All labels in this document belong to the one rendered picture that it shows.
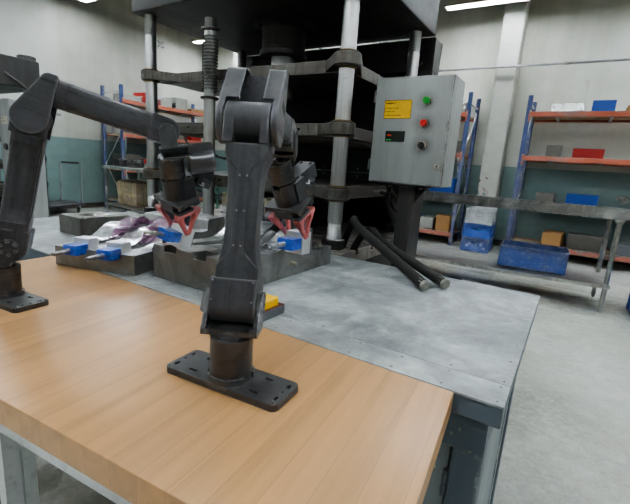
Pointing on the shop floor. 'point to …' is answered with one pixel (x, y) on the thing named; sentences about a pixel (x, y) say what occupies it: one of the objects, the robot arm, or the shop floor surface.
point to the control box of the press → (414, 141)
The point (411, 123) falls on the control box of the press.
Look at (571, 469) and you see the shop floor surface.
